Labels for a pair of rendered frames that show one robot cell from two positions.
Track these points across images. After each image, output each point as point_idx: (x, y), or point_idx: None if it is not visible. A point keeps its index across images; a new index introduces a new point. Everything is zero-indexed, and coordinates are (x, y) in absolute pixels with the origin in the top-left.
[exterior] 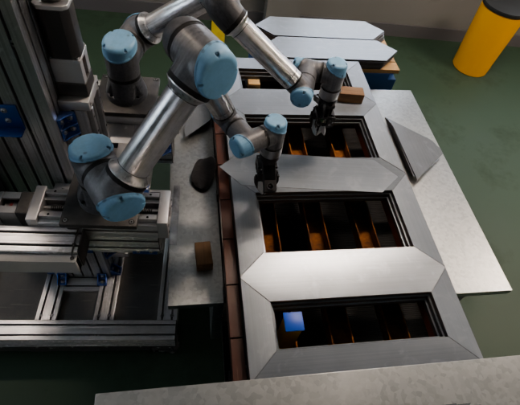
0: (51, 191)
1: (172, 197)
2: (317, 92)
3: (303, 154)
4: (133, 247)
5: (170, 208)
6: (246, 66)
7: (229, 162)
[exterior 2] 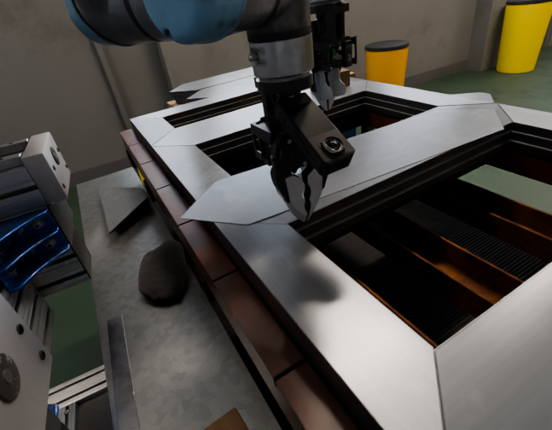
0: None
1: (107, 346)
2: None
3: None
4: None
5: (28, 363)
6: (172, 113)
7: (199, 204)
